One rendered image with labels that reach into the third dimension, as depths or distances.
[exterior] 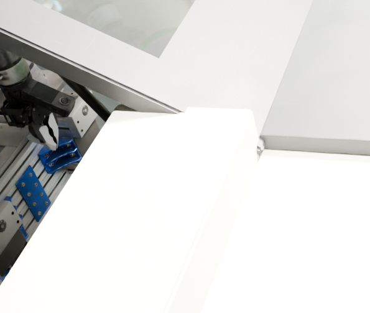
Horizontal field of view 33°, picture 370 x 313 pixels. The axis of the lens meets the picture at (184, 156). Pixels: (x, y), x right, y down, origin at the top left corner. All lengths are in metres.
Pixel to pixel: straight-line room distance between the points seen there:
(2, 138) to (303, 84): 1.33
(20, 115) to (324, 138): 0.78
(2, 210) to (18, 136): 0.39
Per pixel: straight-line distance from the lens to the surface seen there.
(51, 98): 1.42
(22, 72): 1.40
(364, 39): 1.09
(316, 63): 1.05
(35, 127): 1.46
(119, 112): 0.97
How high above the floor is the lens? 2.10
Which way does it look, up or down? 40 degrees down
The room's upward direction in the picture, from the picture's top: 18 degrees counter-clockwise
